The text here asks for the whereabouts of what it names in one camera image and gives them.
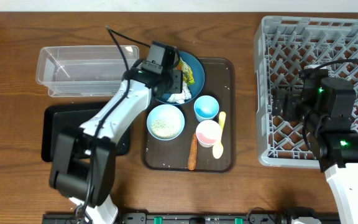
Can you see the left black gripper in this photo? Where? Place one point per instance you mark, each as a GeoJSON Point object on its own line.
{"type": "Point", "coordinates": [177, 83]}

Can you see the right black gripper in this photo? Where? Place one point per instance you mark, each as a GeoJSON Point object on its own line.
{"type": "Point", "coordinates": [292, 98]}

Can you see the yellow snack wrapper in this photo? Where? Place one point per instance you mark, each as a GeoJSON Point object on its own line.
{"type": "Point", "coordinates": [187, 72]}

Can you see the white tissue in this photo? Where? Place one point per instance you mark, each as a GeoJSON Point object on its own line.
{"type": "Point", "coordinates": [180, 98]}

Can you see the light blue cup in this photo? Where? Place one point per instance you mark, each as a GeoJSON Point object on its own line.
{"type": "Point", "coordinates": [206, 107]}

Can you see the white pink cup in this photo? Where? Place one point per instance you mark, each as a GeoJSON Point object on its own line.
{"type": "Point", "coordinates": [208, 133]}

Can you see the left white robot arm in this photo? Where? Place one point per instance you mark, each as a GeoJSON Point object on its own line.
{"type": "Point", "coordinates": [84, 158]}

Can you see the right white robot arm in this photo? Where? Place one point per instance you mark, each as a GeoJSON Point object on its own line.
{"type": "Point", "coordinates": [324, 108]}

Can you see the grey dishwasher rack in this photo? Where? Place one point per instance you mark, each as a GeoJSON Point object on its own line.
{"type": "Point", "coordinates": [282, 47]}

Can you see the clear plastic waste bin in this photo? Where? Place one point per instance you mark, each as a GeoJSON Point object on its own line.
{"type": "Point", "coordinates": [80, 71]}

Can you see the black waste bin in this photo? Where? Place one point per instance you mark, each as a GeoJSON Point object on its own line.
{"type": "Point", "coordinates": [57, 117]}

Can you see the dark blue plate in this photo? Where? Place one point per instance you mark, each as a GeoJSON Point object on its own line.
{"type": "Point", "coordinates": [198, 74]}

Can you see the light blue rice bowl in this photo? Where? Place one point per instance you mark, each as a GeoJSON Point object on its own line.
{"type": "Point", "coordinates": [165, 122]}

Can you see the dark brown serving tray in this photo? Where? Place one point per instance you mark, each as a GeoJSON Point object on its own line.
{"type": "Point", "coordinates": [173, 154]}

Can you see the yellow plastic spoon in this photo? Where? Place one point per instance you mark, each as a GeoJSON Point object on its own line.
{"type": "Point", "coordinates": [218, 146]}

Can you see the orange carrot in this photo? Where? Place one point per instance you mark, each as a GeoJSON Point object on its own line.
{"type": "Point", "coordinates": [192, 159]}

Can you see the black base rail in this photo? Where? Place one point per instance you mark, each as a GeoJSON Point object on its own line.
{"type": "Point", "coordinates": [256, 215]}

